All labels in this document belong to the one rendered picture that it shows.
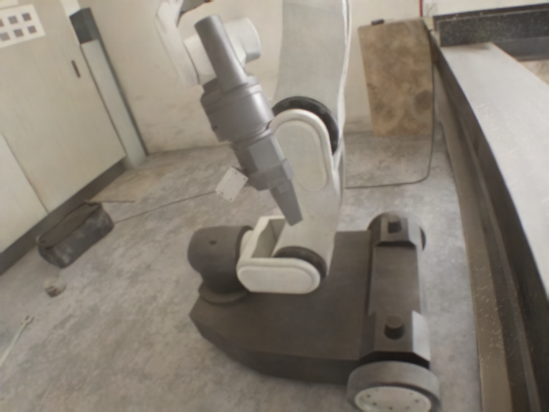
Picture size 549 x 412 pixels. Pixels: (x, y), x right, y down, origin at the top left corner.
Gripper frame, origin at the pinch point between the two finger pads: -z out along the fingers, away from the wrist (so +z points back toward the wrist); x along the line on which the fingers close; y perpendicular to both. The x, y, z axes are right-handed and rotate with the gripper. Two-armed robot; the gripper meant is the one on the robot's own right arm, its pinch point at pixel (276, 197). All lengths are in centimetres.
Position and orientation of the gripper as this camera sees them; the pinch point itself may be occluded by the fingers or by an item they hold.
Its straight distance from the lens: 50.7
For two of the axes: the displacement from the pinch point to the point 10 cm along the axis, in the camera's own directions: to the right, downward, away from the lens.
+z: -4.0, -8.8, -2.6
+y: 8.8, -4.5, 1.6
